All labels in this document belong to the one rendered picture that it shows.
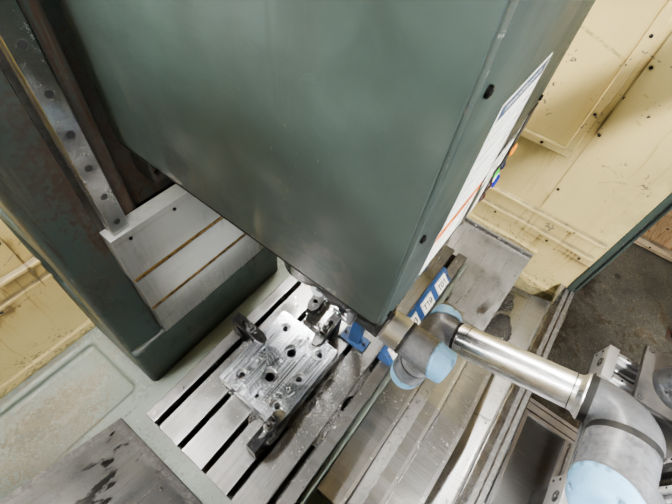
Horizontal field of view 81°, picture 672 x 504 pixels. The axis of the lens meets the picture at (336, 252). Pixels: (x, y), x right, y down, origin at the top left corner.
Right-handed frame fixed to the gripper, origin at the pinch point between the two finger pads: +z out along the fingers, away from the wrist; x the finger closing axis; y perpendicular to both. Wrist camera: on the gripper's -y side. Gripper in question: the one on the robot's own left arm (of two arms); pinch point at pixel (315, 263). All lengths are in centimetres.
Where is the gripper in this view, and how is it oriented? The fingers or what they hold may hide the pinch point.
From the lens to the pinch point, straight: 86.7
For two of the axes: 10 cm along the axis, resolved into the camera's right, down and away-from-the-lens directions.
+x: 6.1, -6.0, 5.2
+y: -1.4, 5.6, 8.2
